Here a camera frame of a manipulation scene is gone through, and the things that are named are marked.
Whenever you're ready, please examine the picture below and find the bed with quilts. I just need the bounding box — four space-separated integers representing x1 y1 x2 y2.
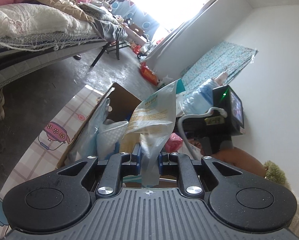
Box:
0 0 127 90

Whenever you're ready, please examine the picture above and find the pink plastic bag roll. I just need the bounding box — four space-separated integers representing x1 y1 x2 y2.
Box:
164 133 183 153

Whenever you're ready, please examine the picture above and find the bag of blue masks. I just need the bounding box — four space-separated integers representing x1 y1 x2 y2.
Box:
67 98 110 163

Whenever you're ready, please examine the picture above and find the brown cardboard box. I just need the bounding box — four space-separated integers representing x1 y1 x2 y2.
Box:
57 83 141 168

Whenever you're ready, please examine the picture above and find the blue white fluffy towel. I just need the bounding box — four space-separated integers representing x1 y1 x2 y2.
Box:
96 121 128 160

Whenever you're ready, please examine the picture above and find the low table with items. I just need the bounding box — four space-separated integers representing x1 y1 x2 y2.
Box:
122 23 148 46

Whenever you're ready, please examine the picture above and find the clear printed plastic pouch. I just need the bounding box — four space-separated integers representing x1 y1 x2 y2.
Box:
120 79 185 186

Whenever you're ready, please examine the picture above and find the person right hand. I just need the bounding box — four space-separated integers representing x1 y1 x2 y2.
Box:
212 147 267 178

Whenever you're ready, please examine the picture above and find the plaid patterned tablecloth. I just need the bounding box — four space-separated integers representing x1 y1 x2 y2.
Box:
0 85 104 239

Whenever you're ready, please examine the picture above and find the red orange snack bag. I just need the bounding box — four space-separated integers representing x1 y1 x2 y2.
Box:
140 62 159 86

